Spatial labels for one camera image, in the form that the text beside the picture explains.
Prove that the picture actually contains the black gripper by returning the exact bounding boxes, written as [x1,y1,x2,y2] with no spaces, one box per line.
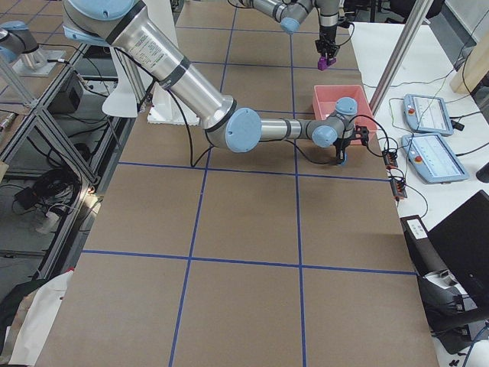
[334,125,370,163]
[315,15,351,60]

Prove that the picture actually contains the small blue single-stud block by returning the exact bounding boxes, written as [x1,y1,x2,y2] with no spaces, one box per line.
[337,154,348,166]

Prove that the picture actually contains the purple sloped block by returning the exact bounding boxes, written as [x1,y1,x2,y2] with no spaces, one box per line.
[317,57,337,71]

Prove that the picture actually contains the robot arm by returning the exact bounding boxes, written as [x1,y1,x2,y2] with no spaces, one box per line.
[63,1,370,164]
[228,0,352,70]

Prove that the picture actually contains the pink plastic box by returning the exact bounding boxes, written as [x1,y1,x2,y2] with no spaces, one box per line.
[312,85,377,148]

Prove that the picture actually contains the orange black usb hub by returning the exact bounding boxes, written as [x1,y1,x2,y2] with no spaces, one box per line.
[381,150,398,169]
[390,177,407,201]

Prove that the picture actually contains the lower blue teach pendant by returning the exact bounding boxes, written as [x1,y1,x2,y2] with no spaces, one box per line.
[401,133,469,184]

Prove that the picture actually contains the blue teach pendant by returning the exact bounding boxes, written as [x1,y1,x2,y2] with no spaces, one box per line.
[401,133,469,184]
[403,94,454,136]

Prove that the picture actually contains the upper blue teach pendant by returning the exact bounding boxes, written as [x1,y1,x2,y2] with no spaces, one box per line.
[403,94,454,136]

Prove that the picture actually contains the black laptop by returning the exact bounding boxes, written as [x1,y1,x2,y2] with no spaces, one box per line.
[428,190,488,305]

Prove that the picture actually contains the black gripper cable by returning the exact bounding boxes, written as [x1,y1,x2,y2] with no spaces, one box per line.
[290,114,390,166]

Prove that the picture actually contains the aluminium frame post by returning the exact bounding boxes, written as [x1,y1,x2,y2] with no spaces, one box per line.
[369,0,433,115]

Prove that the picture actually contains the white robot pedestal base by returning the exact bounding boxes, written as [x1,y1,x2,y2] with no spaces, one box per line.
[144,0,199,125]

